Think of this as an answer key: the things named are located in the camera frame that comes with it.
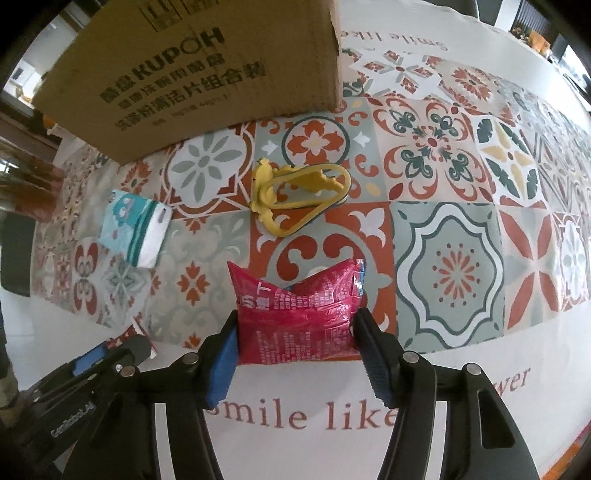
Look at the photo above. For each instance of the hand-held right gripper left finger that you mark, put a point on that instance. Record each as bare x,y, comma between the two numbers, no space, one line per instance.
221,364

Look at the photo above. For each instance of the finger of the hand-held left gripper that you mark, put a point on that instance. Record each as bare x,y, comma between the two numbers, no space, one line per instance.
90,361

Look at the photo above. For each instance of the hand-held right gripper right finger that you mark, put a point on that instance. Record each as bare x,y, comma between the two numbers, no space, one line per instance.
374,364

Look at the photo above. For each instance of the red snack packet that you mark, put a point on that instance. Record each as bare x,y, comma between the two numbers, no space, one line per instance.
300,318

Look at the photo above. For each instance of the brown cardboard box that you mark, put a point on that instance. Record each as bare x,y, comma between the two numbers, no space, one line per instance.
184,69

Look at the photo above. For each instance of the tile print tablecloth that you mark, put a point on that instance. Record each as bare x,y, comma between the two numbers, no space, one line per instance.
443,258

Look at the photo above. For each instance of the teal tissue packet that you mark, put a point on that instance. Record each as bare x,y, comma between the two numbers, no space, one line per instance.
134,221

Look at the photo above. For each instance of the yellow plastic clip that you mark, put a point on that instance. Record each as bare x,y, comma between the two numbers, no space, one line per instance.
263,184

